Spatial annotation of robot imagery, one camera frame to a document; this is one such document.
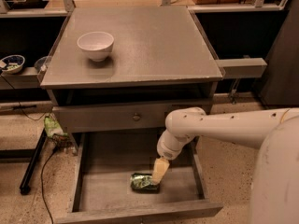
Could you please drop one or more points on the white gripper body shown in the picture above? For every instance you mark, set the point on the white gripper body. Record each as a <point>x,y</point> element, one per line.
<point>167,151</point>

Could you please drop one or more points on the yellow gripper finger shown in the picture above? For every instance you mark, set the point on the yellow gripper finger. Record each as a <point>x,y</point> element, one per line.
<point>161,166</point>

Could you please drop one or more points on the green soda can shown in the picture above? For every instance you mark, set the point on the green soda can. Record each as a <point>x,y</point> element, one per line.
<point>142,182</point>

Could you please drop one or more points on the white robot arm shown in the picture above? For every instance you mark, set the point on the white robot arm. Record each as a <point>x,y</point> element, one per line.
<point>274,132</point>

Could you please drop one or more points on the round metal drawer knob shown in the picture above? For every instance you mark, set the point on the round metal drawer knob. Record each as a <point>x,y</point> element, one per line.
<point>136,117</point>

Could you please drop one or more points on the open grey middle drawer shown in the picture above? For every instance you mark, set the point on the open grey middle drawer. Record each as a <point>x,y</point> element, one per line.
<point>103,193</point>

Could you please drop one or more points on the closed grey top drawer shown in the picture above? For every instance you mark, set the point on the closed grey top drawer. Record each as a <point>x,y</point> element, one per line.
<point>119,116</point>

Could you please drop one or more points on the grey wooden drawer cabinet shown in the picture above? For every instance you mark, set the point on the grey wooden drawer cabinet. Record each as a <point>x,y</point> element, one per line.
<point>159,54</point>

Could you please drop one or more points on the grey side shelf beam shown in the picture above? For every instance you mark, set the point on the grey side shelf beam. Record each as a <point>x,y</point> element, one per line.
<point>242,68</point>

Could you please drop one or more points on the green snack bag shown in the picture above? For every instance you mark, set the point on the green snack bag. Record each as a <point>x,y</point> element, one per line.
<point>52,128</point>

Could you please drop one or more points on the white ceramic bowl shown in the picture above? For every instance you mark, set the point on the white ceramic bowl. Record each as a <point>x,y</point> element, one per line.
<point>96,45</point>

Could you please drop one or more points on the black metal leg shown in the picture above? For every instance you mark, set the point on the black metal leg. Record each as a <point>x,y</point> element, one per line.
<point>24,186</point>

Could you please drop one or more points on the clear plastic cup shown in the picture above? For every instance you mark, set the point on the clear plastic cup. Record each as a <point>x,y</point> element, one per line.
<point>41,65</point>

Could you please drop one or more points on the grey left low shelf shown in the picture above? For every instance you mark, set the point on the grey left low shelf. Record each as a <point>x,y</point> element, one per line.
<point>25,79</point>

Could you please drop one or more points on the blue patterned small bowl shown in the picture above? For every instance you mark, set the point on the blue patterned small bowl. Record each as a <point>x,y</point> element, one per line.
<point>12,64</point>

